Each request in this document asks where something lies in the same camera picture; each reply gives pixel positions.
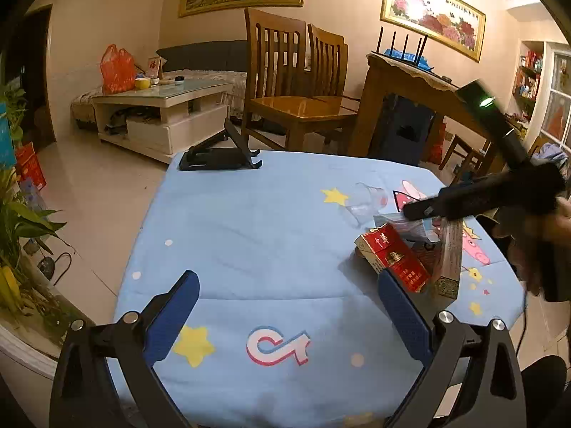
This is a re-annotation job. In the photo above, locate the white tissue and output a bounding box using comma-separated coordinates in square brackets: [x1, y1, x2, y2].
[374, 213, 440, 244]

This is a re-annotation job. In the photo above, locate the red cigarette pack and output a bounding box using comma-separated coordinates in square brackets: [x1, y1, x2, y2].
[355, 223, 431, 293]

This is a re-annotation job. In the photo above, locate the clear plastic cup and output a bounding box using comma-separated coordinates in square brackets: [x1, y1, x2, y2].
[344, 182, 388, 227]

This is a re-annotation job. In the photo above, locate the person's hand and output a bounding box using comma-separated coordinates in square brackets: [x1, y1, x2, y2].
[492, 195, 570, 296]

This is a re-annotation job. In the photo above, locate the blue clothes pile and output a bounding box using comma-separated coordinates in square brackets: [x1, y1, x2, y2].
[532, 142, 569, 170]

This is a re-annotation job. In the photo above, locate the far wooden chair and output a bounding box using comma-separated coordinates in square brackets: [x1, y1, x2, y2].
[438, 134, 491, 184]

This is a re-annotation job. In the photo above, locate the wooden chair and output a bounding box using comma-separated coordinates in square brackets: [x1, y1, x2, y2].
[241, 8, 357, 155]
[308, 23, 348, 97]
[438, 134, 491, 184]

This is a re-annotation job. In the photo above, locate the blue plastic stool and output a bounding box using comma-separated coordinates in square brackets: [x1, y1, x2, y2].
[379, 96, 435, 166]

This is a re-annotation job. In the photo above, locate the lace table cover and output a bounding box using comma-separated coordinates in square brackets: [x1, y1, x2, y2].
[367, 52, 459, 92]

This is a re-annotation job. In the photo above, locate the black wifi router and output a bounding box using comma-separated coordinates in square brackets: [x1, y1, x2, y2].
[373, 26, 434, 73]

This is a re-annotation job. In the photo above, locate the wooden dining table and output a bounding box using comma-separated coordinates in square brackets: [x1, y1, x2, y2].
[347, 52, 505, 175]

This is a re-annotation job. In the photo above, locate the green potted plant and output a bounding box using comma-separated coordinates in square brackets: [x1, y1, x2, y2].
[1, 87, 69, 326]

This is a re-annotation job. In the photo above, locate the blue cartoon tablecloth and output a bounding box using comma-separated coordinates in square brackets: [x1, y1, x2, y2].
[107, 150, 527, 428]

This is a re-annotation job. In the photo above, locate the red gift box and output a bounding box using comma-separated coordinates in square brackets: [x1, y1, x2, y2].
[15, 143, 46, 190]

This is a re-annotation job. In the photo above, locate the front wooden chair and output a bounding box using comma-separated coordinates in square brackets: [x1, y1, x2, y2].
[241, 8, 357, 155]

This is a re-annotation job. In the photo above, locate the black phone stand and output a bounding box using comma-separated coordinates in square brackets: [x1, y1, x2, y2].
[178, 118, 262, 171]

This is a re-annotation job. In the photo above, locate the white coffee table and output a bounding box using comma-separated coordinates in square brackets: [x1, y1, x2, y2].
[93, 79, 232, 163]

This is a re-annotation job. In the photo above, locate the dark sofa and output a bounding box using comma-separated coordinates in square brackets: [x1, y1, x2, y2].
[156, 40, 249, 72]

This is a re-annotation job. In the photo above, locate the orange plastic bag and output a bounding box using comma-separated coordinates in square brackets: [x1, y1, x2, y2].
[100, 45, 136, 94]

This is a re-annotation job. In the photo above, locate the flower painting gold frame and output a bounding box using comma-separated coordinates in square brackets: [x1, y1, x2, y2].
[380, 0, 486, 62]

